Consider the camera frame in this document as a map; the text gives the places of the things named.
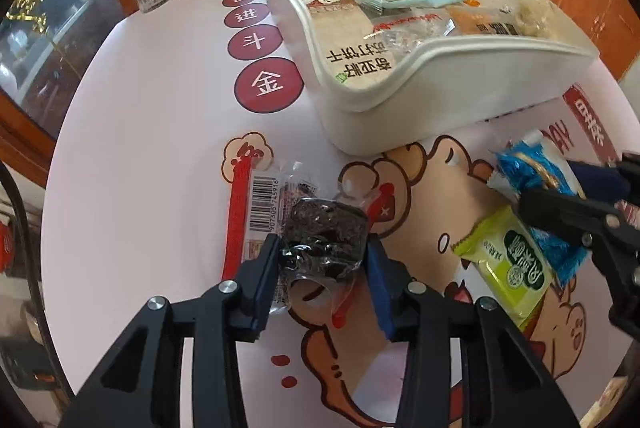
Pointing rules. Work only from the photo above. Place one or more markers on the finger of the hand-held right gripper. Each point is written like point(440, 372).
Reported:
point(600, 180)
point(560, 213)

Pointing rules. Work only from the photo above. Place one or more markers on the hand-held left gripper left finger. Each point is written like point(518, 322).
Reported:
point(262, 288)

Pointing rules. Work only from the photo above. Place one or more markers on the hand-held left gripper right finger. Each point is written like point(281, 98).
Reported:
point(382, 293)

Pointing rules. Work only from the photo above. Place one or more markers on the blue snack packet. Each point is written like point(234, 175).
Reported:
point(520, 171)

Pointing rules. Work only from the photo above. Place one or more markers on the clear brownie packet red edge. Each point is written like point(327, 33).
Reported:
point(325, 228)

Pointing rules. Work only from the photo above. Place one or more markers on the white plastic bin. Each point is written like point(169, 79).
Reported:
point(400, 108)

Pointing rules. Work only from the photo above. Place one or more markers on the orange snack packet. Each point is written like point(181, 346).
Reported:
point(470, 21)

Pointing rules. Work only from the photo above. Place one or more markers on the green snack packet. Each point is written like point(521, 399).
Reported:
point(505, 268)

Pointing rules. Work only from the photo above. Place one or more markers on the clear crumpled snack packet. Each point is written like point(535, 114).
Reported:
point(532, 13)

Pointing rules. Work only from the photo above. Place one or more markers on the clear packet with red print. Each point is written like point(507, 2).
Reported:
point(415, 21)

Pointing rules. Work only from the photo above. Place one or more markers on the beige cracker packet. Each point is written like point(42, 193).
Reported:
point(345, 33)

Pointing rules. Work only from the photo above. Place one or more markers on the glass door with gold ornament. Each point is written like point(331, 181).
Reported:
point(50, 58)

